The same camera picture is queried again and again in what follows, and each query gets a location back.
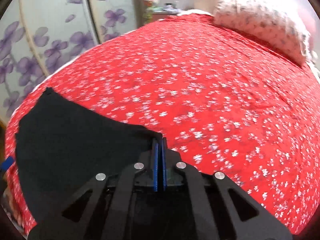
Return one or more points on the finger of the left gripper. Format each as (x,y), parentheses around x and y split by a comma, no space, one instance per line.
(7,163)

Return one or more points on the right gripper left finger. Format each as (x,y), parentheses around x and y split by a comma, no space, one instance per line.
(101,208)

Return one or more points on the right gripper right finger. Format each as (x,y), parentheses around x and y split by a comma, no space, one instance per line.
(212,206)

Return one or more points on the black pants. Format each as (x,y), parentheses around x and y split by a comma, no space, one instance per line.
(61,145)

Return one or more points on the red floral bedspread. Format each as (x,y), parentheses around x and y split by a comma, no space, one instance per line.
(224,102)

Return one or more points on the purple flower wardrobe door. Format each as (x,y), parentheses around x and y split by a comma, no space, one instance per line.
(40,36)

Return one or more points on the floral white pillow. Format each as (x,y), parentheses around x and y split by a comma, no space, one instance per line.
(274,24)

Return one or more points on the pink bedside table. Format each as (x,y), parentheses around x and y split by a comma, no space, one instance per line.
(163,12)

